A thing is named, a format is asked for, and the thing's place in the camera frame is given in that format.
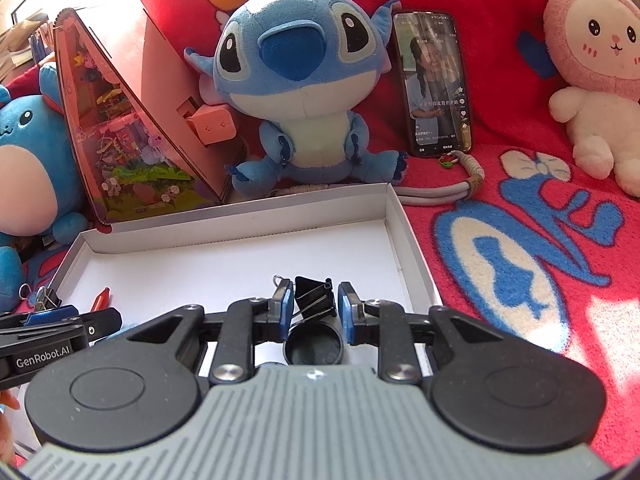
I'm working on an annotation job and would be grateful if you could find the blue alien plush toy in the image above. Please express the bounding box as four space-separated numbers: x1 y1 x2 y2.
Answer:
184 0 412 199

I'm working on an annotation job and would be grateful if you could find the large black binder clip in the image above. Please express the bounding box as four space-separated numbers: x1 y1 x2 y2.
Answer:
271 274 337 322

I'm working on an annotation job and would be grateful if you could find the small black binder clip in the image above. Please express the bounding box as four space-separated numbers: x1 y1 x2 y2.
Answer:
19 282 63 311

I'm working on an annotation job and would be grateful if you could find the white cardboard box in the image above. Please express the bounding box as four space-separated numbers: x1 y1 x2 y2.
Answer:
47 181 444 377

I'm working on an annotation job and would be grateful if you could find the black smartphone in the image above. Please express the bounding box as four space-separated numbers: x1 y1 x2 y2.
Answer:
391 10 474 159

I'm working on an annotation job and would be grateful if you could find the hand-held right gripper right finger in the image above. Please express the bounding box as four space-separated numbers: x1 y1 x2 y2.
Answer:
338 282 501 384

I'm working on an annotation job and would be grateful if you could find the pink triangular miniature house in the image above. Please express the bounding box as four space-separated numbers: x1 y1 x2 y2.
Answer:
52 0 249 226

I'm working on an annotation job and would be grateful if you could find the person's left hand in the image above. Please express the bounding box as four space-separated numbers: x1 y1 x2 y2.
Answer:
0 390 21 466

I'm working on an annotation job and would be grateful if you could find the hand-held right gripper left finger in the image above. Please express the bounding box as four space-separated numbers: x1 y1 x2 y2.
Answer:
127 280 296 386

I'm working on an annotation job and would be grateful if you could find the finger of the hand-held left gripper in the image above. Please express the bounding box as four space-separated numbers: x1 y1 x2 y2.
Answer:
22 305 81 324
80 308 122 343

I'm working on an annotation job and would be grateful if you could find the grey phone lanyard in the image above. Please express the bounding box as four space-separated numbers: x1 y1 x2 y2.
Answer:
290 152 486 207

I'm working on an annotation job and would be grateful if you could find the black round cap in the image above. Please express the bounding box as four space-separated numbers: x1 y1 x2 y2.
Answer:
283 321 346 366

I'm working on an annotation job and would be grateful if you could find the stack of books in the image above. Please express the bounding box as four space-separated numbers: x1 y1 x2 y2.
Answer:
0 19 57 72

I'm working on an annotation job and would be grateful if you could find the small pink box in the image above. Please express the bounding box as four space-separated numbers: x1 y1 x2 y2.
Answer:
187 102 236 149

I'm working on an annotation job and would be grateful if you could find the round blue plush toy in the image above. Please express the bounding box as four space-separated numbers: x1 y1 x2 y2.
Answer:
0 62 90 314

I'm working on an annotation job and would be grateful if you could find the pink bunny plush toy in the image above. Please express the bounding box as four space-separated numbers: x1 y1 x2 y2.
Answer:
525 0 640 197

